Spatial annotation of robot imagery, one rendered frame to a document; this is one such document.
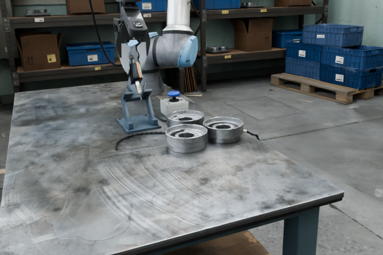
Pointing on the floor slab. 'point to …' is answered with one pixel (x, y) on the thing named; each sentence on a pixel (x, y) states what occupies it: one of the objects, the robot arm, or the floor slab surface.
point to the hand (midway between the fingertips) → (134, 69)
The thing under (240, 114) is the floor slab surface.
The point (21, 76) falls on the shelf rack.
